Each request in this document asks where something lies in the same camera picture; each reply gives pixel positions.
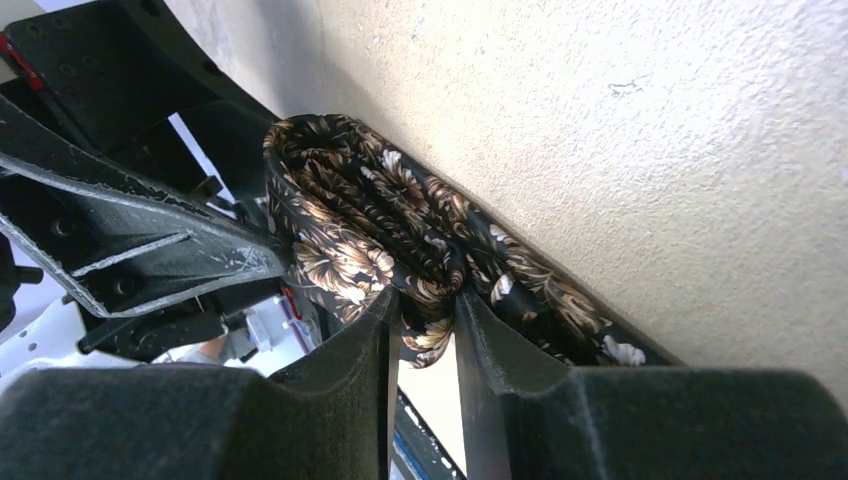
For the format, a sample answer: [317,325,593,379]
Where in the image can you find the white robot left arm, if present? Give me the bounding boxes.
[1,1,292,386]

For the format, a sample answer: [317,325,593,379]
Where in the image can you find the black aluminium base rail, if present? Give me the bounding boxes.
[389,388,467,480]

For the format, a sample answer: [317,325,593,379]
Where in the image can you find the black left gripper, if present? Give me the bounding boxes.
[0,0,313,362]

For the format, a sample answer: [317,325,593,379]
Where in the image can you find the brown floral tie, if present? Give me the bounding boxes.
[262,114,672,369]

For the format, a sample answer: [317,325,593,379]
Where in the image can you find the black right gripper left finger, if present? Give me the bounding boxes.
[1,288,400,479]

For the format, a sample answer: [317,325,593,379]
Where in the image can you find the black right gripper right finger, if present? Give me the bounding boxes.
[455,291,847,479]

